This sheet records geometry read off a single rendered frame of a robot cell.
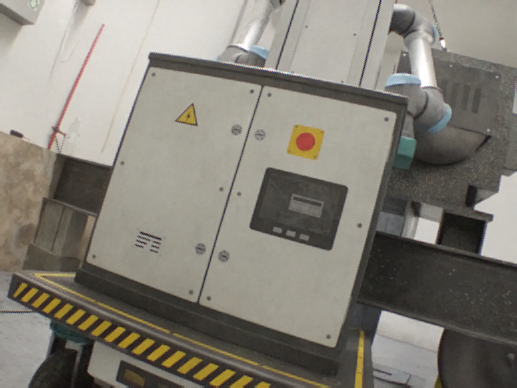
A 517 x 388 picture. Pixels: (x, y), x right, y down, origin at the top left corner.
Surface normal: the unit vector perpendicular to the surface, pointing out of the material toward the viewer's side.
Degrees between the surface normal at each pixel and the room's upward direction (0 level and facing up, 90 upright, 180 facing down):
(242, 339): 90
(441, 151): 90
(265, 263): 90
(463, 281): 90
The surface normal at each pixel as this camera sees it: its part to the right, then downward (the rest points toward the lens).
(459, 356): -0.38, -0.22
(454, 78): -0.18, -0.16
